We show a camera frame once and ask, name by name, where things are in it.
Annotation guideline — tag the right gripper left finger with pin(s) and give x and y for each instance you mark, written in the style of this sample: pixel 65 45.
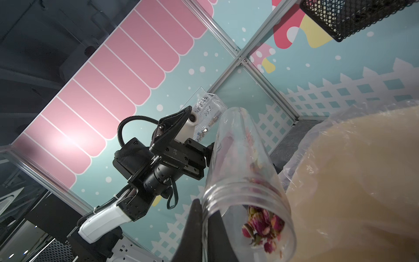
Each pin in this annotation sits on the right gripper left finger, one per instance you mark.
pixel 191 245

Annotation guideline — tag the beige trash bin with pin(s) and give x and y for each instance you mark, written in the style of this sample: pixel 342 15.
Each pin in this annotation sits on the beige trash bin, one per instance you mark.
pixel 356 190

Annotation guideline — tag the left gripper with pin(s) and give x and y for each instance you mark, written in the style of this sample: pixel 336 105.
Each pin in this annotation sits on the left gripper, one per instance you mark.
pixel 154 174

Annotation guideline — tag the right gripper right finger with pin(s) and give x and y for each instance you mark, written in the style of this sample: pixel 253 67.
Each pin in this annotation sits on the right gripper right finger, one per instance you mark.
pixel 219 248

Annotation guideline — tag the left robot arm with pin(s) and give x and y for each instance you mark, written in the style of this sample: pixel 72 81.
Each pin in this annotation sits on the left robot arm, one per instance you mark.
pixel 128 205

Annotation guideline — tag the dried rose buds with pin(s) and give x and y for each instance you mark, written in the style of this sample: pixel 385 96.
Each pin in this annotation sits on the dried rose buds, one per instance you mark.
pixel 264 228

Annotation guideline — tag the clear plastic bin liner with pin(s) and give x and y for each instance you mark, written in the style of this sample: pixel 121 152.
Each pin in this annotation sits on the clear plastic bin liner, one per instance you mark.
pixel 311 147

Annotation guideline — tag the black wire mesh basket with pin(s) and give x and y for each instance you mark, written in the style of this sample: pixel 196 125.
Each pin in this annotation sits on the black wire mesh basket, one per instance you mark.
pixel 342 18

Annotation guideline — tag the clear tea jar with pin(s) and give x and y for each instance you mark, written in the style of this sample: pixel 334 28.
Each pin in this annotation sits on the clear tea jar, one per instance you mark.
pixel 241 174

